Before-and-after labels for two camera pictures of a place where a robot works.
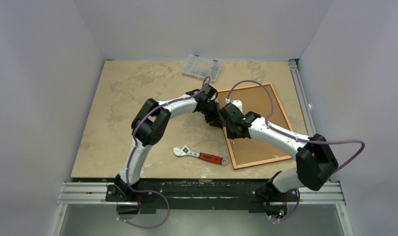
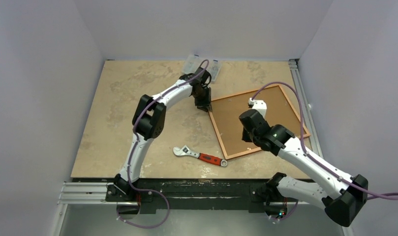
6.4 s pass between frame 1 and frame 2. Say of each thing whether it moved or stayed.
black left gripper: moved
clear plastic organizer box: stayed
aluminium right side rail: stayed
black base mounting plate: stayed
